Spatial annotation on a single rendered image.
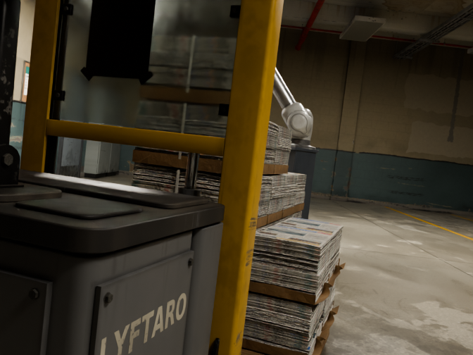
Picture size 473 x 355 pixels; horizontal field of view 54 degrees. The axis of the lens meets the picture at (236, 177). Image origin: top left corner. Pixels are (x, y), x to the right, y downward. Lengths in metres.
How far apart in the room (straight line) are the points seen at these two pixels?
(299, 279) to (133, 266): 1.12
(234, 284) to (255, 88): 0.50
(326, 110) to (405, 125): 2.04
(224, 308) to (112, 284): 0.56
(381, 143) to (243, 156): 11.33
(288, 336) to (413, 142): 11.05
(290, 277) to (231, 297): 0.63
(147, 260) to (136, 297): 0.07
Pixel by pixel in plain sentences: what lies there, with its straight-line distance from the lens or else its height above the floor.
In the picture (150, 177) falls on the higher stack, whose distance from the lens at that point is 1.68.
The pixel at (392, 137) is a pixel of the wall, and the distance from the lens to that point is 12.54.
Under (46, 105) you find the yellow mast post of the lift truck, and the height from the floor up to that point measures 0.99.
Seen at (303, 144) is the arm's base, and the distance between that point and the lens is 3.25.
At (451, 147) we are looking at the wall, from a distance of 13.06.
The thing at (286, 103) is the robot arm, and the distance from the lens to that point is 3.10.
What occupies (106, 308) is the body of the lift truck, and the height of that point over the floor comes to 0.66.
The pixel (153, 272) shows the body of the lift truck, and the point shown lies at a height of 0.69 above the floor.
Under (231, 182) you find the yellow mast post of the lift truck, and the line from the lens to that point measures 1.19.
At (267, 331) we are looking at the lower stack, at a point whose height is 0.23.
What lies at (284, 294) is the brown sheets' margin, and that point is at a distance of 1.85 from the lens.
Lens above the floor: 0.91
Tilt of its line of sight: 3 degrees down
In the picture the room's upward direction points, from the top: 7 degrees clockwise
